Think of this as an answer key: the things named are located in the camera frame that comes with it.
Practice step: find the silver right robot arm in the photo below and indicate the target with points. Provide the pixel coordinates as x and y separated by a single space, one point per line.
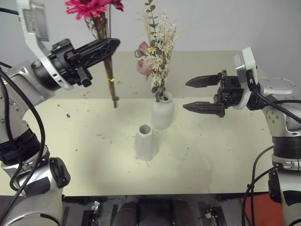
279 115

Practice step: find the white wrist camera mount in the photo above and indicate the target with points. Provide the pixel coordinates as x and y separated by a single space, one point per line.
35 21
245 61

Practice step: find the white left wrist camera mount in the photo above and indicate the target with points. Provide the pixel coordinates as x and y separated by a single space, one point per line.
35 21

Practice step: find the dark rounded shape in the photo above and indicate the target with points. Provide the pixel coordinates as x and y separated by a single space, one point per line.
124 216

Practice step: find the small white metal bracket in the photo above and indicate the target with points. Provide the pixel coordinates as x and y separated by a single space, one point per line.
210 213

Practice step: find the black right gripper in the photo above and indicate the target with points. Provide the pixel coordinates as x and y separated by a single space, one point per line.
229 94

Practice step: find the dried white flower bouquet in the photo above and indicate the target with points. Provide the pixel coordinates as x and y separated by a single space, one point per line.
162 54

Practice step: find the pink flower bouquet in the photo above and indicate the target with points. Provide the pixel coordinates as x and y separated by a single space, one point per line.
85 8

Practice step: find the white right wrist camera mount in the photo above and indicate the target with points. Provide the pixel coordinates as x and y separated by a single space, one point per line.
245 61

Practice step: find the round white vase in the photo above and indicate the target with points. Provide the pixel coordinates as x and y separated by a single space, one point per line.
162 114

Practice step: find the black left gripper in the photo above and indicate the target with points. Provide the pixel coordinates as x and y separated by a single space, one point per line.
63 64

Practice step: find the tall faceted white vase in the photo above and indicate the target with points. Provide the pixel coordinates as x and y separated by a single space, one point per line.
145 146

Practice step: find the small silver metal bracket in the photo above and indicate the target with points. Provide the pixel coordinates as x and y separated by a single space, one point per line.
95 206

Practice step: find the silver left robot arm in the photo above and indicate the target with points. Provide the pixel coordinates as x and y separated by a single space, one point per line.
21 77

